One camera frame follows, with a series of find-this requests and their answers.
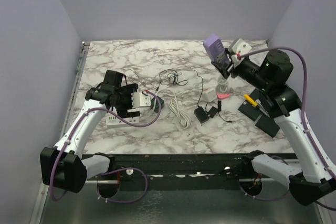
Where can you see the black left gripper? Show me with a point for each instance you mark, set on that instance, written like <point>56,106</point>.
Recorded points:
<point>124,112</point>

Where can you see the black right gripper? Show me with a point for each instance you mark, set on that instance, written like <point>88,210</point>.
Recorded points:
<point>233,72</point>

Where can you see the pink plug adapter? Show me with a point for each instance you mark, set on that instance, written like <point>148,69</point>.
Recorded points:
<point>222,96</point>

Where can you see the white power strip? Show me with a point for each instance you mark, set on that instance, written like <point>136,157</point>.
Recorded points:
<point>112,121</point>

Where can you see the purple power strip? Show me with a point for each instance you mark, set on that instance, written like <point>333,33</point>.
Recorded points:
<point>215,49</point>

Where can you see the dark green charger block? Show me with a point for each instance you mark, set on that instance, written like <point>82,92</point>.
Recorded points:
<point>155,104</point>

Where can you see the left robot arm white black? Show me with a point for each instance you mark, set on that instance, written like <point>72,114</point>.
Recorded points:
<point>62,166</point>

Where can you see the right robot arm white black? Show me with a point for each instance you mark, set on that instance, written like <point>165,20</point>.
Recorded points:
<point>316,176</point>

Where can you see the white cube socket adapter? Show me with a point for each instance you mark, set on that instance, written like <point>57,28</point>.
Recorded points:
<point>209,95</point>

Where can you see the small black adapter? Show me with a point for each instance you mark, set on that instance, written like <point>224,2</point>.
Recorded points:
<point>212,112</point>

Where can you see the black power adapter brick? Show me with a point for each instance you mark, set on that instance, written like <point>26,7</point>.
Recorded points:
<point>201,115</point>

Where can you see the black mat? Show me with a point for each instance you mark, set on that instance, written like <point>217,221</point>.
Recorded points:
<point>259,115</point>

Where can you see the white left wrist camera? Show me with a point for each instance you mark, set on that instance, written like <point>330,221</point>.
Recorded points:
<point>140,100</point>

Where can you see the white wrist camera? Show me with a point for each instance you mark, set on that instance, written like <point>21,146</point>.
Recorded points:
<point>140,100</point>
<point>237,48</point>

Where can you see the yellow handled screwdriver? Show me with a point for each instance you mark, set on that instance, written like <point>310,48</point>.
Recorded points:
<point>251,101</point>

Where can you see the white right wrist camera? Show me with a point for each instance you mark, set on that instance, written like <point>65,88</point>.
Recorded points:
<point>237,48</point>

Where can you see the aluminium frame left rail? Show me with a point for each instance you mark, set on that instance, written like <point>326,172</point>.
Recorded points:
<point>78,75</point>

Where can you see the black mounting base rail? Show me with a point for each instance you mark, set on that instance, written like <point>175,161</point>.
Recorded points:
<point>179,171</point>

